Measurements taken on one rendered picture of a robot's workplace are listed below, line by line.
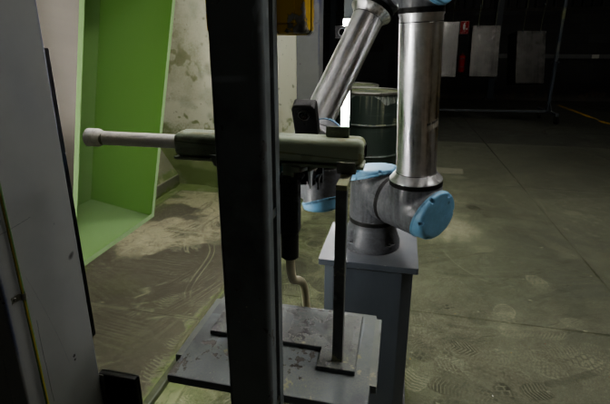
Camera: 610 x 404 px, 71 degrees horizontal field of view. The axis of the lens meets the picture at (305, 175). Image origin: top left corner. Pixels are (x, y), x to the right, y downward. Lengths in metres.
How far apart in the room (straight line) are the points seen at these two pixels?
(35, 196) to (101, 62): 1.39
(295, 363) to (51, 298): 0.50
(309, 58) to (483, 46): 5.28
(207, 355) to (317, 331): 0.19
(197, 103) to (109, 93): 1.66
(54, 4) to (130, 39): 0.62
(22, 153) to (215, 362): 0.49
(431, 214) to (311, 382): 0.65
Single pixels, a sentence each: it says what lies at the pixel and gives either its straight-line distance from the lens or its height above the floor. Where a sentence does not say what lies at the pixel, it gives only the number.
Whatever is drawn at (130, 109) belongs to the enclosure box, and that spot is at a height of 0.99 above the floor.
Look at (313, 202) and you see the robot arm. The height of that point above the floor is 0.93.
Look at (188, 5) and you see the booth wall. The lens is 3.81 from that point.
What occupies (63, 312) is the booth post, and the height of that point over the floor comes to 0.76.
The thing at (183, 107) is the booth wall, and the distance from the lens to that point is 3.88.
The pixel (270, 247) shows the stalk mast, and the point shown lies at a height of 1.05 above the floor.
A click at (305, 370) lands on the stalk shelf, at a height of 0.79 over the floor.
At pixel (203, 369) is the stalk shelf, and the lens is 0.76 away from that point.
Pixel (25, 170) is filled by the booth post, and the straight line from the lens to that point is 0.90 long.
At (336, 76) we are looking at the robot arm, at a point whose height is 1.20.
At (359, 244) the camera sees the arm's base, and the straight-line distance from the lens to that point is 1.40.
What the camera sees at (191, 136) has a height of 1.14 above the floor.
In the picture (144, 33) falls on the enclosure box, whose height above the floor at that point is 1.33.
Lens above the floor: 1.28
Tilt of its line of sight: 17 degrees down
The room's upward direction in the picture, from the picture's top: straight up
